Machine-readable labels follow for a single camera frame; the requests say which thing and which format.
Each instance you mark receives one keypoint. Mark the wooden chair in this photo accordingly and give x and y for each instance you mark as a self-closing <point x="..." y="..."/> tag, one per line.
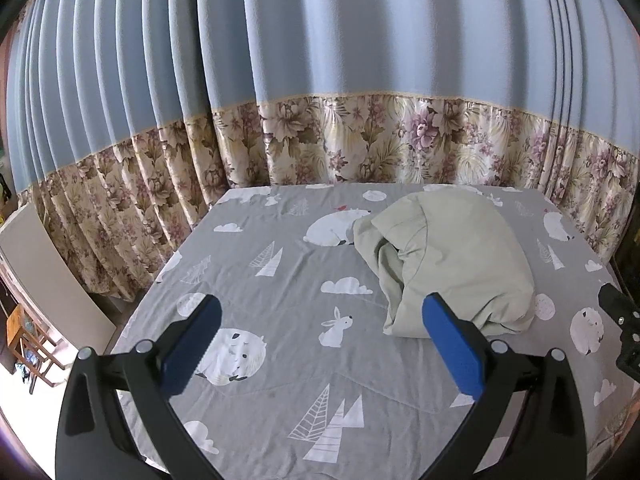
<point x="17" y="332"/>

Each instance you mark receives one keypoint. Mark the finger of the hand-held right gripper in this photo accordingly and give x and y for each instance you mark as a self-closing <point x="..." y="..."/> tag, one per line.
<point x="617" y="305"/>

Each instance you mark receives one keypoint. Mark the grey printed bed sheet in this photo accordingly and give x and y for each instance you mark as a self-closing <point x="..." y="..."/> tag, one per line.
<point x="280" y="310"/>

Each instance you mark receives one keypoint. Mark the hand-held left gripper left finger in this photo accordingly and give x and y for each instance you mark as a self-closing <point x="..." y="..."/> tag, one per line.
<point x="192" y="342"/>

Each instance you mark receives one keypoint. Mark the light green jacket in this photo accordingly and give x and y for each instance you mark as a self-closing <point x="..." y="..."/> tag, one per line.
<point x="465" y="250"/>

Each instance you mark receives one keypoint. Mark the white flat panel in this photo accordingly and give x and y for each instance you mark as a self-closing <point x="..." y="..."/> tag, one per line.
<point x="50" y="280"/>

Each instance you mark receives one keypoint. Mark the blue curtain with floral border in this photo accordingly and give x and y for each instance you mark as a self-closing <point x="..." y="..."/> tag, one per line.
<point x="350" y="20"/>

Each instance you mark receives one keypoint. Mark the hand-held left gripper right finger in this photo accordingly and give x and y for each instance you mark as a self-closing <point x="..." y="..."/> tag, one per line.
<point x="452" y="345"/>

